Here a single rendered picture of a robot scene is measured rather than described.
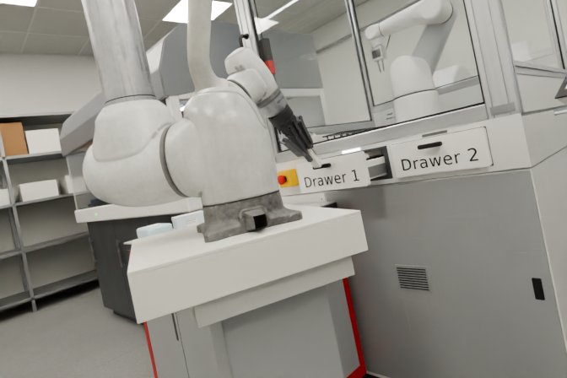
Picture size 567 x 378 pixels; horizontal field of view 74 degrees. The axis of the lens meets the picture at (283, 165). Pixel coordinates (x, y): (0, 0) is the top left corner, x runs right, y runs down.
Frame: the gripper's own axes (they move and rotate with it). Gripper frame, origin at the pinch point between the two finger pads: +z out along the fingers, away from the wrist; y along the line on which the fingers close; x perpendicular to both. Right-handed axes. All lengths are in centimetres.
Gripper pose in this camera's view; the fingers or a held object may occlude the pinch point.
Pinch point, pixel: (312, 159)
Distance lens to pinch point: 123.1
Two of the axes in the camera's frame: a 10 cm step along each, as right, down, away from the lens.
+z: 5.7, 7.2, 4.0
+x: -6.8, 1.4, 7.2
